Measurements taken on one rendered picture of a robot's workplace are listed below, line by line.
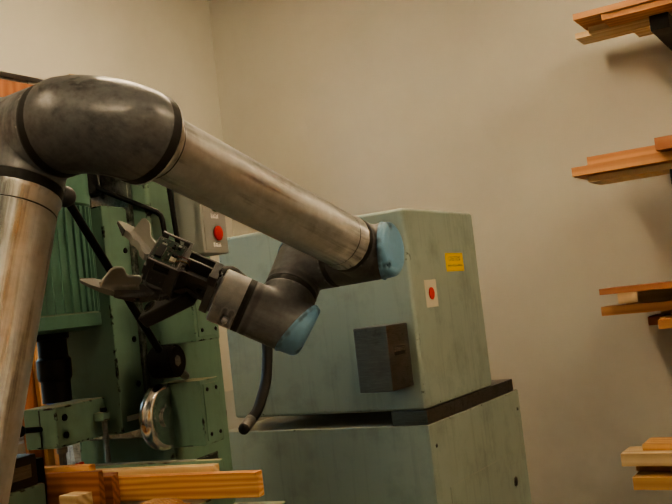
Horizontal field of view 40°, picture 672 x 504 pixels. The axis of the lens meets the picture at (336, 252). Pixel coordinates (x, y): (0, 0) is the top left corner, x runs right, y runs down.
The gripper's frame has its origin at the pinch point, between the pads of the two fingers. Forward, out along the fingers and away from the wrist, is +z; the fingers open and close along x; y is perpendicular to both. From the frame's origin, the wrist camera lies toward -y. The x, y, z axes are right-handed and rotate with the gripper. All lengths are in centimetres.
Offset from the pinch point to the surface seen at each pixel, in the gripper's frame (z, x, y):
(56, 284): 5.3, 0.4, -10.8
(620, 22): -100, -189, -5
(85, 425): -8.0, 10.3, -31.2
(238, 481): -35.6, 19.5, -15.1
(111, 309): -3.2, -7.1, -20.3
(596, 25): -95, -193, -11
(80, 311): 0.2, 0.8, -14.4
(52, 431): -4.0, 16.0, -28.0
